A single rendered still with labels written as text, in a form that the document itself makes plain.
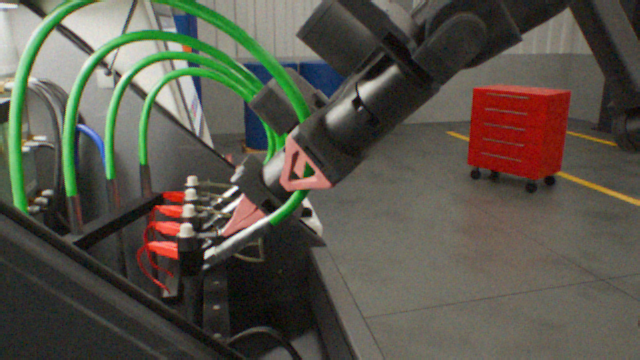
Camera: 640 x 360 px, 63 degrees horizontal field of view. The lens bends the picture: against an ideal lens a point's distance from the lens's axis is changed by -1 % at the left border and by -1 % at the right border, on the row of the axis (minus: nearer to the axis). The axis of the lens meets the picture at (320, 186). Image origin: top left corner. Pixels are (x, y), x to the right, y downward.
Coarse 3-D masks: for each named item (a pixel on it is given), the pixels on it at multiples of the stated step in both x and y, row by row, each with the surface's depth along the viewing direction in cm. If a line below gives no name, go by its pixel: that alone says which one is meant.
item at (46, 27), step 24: (72, 0) 56; (96, 0) 56; (168, 0) 54; (192, 0) 54; (48, 24) 57; (216, 24) 54; (264, 48) 54; (24, 72) 59; (24, 96) 61; (288, 96) 55; (312, 168) 56; (24, 192) 65; (288, 216) 59
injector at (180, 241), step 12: (180, 240) 70; (192, 240) 70; (180, 252) 70; (192, 252) 70; (180, 264) 71; (192, 264) 71; (204, 264) 73; (192, 276) 71; (204, 276) 72; (192, 288) 72; (192, 300) 73; (192, 312) 73
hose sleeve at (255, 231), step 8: (256, 224) 59; (264, 224) 59; (272, 224) 59; (240, 232) 60; (248, 232) 60; (256, 232) 59; (264, 232) 59; (232, 240) 60; (240, 240) 60; (248, 240) 60; (216, 248) 61; (224, 248) 61; (232, 248) 60; (240, 248) 61; (224, 256) 61
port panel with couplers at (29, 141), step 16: (0, 48) 81; (16, 48) 87; (0, 64) 80; (16, 64) 87; (0, 80) 80; (0, 96) 80; (32, 144) 86; (32, 160) 92; (32, 176) 91; (32, 192) 91; (48, 192) 93; (32, 208) 85
